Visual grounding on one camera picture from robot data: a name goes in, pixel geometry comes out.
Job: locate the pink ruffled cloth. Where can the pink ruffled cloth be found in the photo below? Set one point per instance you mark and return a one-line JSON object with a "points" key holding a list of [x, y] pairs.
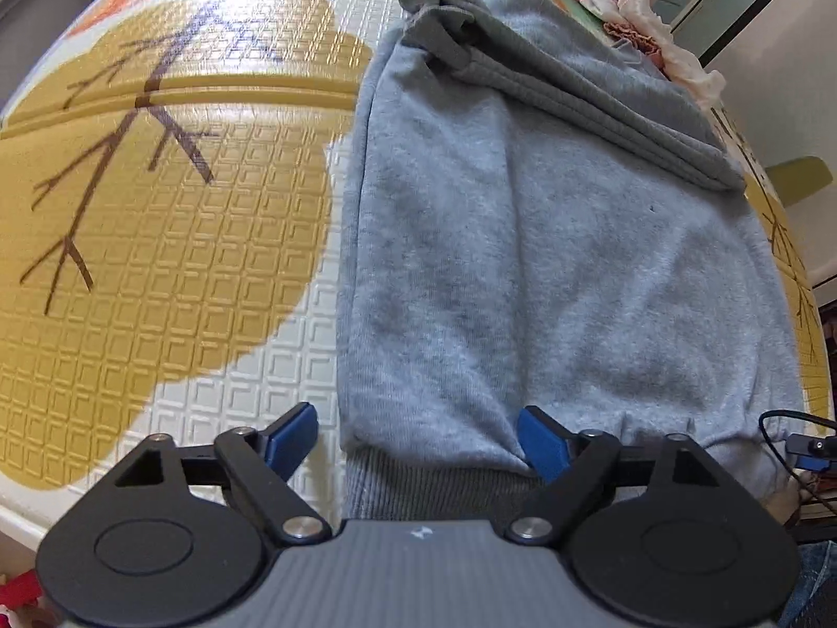
{"points": [[631, 42]]}

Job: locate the person's leg in jeans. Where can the person's leg in jeans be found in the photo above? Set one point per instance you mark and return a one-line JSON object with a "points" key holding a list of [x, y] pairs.
{"points": [[814, 589]]}

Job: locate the red object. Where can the red object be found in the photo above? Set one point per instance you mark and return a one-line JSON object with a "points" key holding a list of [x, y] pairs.
{"points": [[16, 595]]}

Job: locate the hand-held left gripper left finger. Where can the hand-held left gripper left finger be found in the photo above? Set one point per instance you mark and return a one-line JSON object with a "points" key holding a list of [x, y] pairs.
{"points": [[291, 438]]}

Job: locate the colourful foam play mat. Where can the colourful foam play mat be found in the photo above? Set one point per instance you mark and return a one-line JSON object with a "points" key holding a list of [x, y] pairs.
{"points": [[163, 242]]}

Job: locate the grey sweatshirt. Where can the grey sweatshirt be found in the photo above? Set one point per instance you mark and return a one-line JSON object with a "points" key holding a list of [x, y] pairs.
{"points": [[556, 242]]}

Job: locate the green chair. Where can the green chair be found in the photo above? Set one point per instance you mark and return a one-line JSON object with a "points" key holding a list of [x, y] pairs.
{"points": [[801, 180]]}

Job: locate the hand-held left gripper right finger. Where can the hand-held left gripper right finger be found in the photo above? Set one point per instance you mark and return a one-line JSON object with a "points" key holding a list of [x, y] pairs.
{"points": [[543, 441]]}

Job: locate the white printed baby clothes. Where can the white printed baby clothes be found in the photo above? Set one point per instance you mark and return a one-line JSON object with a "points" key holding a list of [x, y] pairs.
{"points": [[686, 69]]}

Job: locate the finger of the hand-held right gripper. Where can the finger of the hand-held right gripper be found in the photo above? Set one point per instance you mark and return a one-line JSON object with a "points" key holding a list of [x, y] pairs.
{"points": [[811, 458]]}

